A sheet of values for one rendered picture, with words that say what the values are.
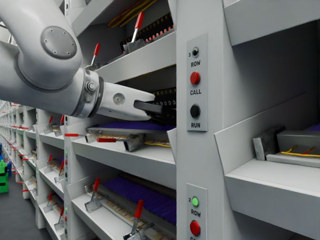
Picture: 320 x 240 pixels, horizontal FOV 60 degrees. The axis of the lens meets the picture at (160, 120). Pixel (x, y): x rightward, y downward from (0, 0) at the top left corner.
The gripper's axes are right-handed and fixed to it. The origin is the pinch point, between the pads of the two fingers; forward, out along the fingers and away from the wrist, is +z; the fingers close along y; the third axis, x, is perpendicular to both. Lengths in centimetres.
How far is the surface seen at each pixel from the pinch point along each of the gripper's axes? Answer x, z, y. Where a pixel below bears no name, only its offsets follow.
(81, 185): 22, 2, 46
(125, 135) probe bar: 4.5, -1.2, 13.6
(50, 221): 45, 5, 86
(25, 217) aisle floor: 59, 5, 141
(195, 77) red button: -2.6, -9.2, -20.0
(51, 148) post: 14, 5, 116
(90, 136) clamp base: 6.2, -4.4, 28.9
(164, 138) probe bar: 4.6, -1.6, -4.1
